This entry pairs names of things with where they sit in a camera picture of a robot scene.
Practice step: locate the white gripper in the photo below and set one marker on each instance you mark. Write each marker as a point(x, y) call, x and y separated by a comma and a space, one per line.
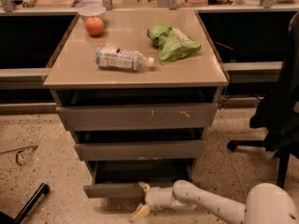
point(151, 198)

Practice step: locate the grey bottom drawer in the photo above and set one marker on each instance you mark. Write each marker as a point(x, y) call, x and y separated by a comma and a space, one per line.
point(113, 179)

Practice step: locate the grey drawer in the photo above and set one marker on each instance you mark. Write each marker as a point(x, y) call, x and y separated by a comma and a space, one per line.
point(139, 151)
point(113, 179)
point(136, 117)

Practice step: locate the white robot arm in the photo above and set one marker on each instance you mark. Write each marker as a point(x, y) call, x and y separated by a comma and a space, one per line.
point(265, 204)

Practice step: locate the grey middle drawer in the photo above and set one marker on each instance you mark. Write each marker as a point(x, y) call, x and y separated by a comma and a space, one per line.
point(139, 151)

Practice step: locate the grey top drawer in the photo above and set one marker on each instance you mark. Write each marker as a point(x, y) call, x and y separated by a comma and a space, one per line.
point(136, 117)

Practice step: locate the grey drawer cabinet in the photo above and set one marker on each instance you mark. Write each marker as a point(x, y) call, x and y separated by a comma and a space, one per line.
point(76, 80)

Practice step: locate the metal tool on floor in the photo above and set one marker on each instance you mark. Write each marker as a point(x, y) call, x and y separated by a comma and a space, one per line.
point(22, 154)

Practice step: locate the black chair leg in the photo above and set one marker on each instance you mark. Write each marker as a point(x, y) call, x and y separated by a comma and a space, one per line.
point(43, 189)

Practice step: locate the clear plastic water bottle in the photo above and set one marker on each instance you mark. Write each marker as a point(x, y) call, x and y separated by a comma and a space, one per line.
point(133, 60)

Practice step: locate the green chip bag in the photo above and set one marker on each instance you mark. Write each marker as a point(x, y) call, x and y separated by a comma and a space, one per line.
point(171, 43)

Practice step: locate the black office chair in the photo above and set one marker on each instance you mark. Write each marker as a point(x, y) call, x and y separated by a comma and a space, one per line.
point(278, 110)

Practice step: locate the red apple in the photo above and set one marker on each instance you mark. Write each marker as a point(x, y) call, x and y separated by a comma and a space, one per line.
point(95, 26)

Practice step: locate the white bowl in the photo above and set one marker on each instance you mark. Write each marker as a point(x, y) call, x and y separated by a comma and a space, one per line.
point(92, 11)

